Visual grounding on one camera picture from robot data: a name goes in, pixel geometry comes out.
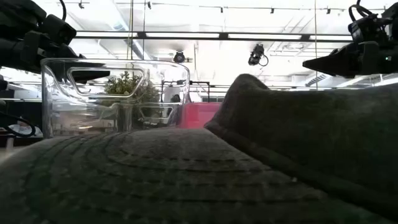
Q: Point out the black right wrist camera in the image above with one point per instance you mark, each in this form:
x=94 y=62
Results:
x=368 y=29

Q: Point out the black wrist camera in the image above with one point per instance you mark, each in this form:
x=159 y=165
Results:
x=59 y=29
x=368 y=29

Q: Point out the black overhead frame beam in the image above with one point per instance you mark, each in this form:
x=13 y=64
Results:
x=224 y=35

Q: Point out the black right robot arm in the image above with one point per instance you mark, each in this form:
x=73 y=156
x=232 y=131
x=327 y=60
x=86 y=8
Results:
x=392 y=18

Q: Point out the small green potted plant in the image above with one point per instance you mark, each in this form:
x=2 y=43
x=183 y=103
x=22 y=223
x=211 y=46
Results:
x=124 y=85

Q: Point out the round black ceiling camera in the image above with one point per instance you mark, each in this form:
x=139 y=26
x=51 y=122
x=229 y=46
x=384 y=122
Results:
x=179 y=57

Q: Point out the clear plastic bin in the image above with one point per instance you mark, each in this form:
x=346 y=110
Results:
x=56 y=118

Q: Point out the translucent red plastic bin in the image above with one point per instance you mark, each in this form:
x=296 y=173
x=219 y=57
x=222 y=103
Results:
x=199 y=115

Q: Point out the dark grey cap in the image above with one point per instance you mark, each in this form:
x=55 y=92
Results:
x=186 y=174

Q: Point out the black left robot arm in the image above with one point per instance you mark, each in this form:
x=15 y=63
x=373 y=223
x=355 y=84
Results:
x=18 y=12

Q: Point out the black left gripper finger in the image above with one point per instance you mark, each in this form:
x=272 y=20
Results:
x=90 y=76

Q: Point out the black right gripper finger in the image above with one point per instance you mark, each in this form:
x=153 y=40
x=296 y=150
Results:
x=335 y=63

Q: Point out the black overhead camera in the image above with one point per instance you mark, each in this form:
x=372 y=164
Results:
x=256 y=54

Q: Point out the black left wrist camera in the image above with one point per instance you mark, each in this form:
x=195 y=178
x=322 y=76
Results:
x=59 y=29

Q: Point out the black metal stand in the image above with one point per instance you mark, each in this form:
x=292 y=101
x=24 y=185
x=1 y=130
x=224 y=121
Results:
x=199 y=82

